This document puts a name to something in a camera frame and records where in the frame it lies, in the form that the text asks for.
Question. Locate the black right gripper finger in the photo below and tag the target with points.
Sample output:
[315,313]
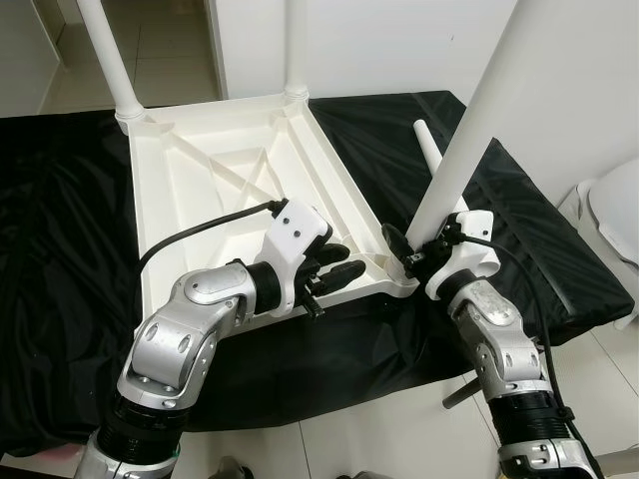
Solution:
[396,244]

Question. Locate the white plastic table top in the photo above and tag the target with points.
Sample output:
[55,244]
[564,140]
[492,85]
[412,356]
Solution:
[180,200]

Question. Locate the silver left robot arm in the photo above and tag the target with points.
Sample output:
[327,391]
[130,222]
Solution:
[180,339]

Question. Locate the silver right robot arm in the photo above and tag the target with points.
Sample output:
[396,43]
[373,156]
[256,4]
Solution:
[499,339]

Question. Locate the white plastic chair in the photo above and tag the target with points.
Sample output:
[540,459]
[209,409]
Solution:
[611,220]

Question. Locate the grey robot foot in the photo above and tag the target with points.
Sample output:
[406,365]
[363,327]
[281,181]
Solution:
[232,469]

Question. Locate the black table cloth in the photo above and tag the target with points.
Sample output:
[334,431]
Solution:
[80,299]

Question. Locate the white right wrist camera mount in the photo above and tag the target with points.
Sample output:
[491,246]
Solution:
[469,261]

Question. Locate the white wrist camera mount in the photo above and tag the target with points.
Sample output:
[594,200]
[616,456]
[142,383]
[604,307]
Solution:
[469,261]
[295,230]

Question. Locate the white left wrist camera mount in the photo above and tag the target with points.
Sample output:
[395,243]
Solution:
[295,230]

